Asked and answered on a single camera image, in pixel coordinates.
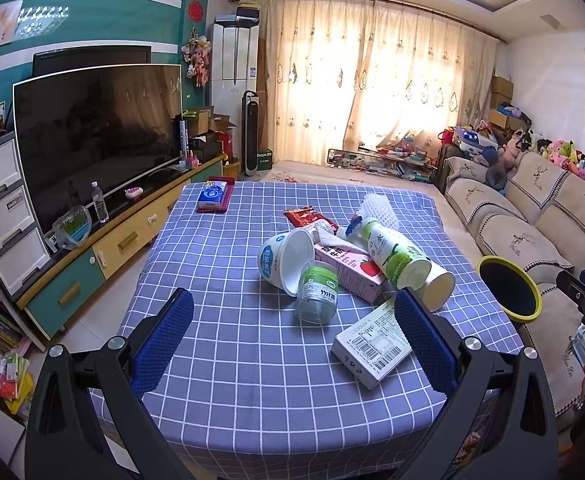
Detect blue tissue pack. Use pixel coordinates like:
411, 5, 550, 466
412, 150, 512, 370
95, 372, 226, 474
197, 180, 227, 210

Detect clear water bottle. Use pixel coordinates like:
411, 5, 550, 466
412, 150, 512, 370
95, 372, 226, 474
92, 181, 109, 223

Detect beige sofa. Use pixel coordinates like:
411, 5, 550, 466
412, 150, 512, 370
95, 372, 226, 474
435, 152, 585, 415

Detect pink strawberry milk carton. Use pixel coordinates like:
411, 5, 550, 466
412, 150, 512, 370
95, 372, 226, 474
315, 244, 385, 304

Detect white barcode box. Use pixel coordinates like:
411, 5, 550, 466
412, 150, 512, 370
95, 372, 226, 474
331, 299, 411, 390

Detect red tray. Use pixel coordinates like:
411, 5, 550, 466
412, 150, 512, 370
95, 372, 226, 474
197, 177, 236, 214

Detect white paper cup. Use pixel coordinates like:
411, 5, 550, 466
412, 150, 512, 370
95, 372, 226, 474
414, 261, 456, 312

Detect white drawer unit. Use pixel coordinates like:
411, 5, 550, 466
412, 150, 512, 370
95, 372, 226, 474
0, 133, 50, 300

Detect yellow-rimmed trash bin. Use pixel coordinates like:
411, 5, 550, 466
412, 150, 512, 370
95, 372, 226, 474
475, 256, 543, 325

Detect large black television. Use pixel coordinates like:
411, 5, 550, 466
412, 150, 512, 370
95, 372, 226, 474
12, 64, 182, 232

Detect white yogurt tub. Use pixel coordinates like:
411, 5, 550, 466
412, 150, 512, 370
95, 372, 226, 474
257, 228, 315, 297

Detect plush toy pile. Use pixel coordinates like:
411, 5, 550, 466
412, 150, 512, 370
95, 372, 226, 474
430, 101, 585, 193

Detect black tower fan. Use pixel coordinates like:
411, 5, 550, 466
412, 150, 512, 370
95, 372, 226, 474
242, 90, 259, 177

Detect white standing air conditioner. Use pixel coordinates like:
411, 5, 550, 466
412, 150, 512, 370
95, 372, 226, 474
210, 22, 261, 126

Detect white foam fruit net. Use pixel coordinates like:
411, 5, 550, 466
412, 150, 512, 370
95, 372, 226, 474
359, 194, 399, 231

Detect small green-lid jar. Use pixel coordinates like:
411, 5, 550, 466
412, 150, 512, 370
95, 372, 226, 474
294, 260, 339, 325

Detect cream curtains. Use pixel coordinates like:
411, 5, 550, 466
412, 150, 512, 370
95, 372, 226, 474
259, 0, 498, 164

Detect red snack packet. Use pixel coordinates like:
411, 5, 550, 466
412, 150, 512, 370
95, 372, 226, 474
284, 206, 339, 234

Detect blue checkered tablecloth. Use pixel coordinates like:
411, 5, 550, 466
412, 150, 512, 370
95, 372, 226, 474
89, 180, 526, 456

